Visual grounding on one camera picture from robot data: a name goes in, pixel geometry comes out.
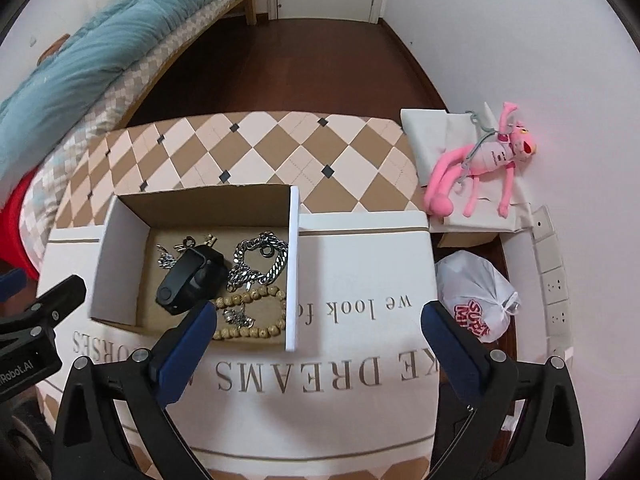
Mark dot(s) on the wooden bed frame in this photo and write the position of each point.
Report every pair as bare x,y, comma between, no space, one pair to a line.
248,10

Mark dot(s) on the blue quilt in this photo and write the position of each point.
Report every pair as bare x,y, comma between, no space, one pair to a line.
100,45

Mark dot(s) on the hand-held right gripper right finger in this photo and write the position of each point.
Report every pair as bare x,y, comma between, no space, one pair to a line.
450,345

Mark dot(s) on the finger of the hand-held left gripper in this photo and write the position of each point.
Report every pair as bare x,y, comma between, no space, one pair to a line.
60,300
11,284

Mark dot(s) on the black smart band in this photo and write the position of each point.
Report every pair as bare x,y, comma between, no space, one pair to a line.
180,280

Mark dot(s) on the brown cloth item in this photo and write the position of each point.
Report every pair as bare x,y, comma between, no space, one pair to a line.
52,50

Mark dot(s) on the pink plush toy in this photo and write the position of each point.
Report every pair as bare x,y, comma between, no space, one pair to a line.
490,155

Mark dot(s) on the white power strip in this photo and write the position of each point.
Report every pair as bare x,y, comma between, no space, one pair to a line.
555,280

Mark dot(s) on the diamond pattern tablecloth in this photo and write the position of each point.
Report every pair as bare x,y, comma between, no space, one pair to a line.
350,360

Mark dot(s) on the flat brown cardboard box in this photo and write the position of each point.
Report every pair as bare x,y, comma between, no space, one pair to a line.
465,240

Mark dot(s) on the red bed sheet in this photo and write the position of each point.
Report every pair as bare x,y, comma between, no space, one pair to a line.
15,220

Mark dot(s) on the white plastic bag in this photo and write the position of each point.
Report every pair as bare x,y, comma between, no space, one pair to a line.
470,280

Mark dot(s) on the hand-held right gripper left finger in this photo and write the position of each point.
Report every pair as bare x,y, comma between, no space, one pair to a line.
187,340

